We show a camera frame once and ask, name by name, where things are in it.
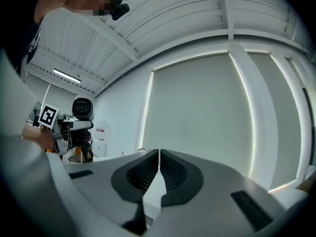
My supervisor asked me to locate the long ceiling light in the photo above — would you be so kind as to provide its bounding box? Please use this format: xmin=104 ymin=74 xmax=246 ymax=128
xmin=52 ymin=68 xmax=82 ymax=84

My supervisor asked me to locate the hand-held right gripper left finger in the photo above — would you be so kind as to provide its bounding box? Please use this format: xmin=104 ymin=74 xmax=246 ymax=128
xmin=64 ymin=149 xmax=160 ymax=237

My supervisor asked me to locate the person's left forearm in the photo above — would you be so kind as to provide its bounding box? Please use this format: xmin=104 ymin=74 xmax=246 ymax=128
xmin=21 ymin=125 xmax=56 ymax=151

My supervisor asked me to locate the brown wooden chair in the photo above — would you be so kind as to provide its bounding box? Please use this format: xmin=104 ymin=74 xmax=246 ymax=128
xmin=67 ymin=144 xmax=84 ymax=164

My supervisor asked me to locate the white water dispenser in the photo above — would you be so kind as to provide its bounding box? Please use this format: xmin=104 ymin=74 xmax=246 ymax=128
xmin=93 ymin=139 xmax=107 ymax=158

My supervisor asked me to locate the person's black clothing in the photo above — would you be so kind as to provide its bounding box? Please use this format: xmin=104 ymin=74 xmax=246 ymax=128
xmin=0 ymin=15 xmax=45 ymax=77

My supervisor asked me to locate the black hair dryer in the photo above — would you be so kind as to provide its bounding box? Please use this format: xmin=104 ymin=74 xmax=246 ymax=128
xmin=71 ymin=97 xmax=95 ymax=163

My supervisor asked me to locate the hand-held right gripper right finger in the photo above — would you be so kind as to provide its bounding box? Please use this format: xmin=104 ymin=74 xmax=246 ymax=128
xmin=148 ymin=149 xmax=287 ymax=237

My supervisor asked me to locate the grey roller blind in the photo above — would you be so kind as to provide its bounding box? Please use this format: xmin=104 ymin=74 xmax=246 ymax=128
xmin=247 ymin=52 xmax=305 ymax=190
xmin=140 ymin=53 xmax=255 ymax=180

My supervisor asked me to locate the black head camera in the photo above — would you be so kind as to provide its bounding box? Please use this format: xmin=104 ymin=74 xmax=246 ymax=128
xmin=111 ymin=2 xmax=130 ymax=22

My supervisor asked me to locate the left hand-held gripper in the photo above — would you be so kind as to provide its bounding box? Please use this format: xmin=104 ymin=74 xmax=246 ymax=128
xmin=38 ymin=103 xmax=94 ymax=155

